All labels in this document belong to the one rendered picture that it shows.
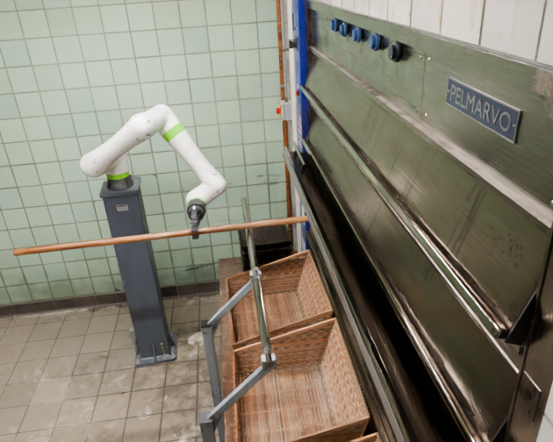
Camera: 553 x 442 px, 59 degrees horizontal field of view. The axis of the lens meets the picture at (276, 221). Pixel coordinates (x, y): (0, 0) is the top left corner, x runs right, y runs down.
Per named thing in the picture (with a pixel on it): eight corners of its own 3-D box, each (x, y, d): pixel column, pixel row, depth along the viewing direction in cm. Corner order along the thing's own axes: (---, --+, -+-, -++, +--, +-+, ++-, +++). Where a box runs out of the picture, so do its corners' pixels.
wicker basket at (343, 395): (337, 362, 230) (338, 315, 217) (370, 471, 180) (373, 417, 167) (233, 374, 227) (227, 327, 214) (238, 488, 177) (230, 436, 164)
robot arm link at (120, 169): (97, 181, 267) (89, 146, 258) (115, 170, 280) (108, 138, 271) (118, 182, 262) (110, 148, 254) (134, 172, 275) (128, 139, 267)
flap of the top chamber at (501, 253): (308, 90, 234) (321, 48, 226) (517, 343, 75) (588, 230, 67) (299, 88, 233) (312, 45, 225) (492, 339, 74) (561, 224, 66)
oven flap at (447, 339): (309, 143, 246) (322, 105, 238) (492, 457, 87) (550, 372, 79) (301, 141, 245) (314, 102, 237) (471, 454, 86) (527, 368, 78)
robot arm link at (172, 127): (139, 117, 242) (153, 103, 235) (153, 110, 252) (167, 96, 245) (162, 146, 244) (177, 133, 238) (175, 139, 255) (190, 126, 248)
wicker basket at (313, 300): (312, 288, 283) (310, 247, 270) (335, 357, 233) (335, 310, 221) (226, 300, 278) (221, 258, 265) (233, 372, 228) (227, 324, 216)
